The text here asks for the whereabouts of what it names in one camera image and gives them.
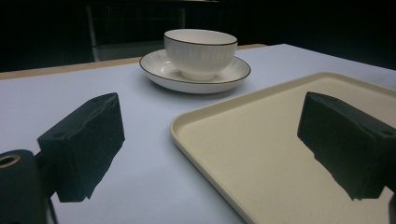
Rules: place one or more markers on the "white ribbed plate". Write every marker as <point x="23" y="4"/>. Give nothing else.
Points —
<point x="162" y="70"/>

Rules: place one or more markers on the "white ribbed bowl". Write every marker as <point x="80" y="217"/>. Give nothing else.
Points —
<point x="199" y="54"/>

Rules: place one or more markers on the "beige plastic tray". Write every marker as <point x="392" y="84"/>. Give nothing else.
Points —
<point x="261" y="149"/>

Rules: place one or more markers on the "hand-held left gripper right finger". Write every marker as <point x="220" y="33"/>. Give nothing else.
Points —
<point x="345" y="146"/>

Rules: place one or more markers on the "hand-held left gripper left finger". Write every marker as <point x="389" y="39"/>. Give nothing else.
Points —
<point x="84" y="146"/>

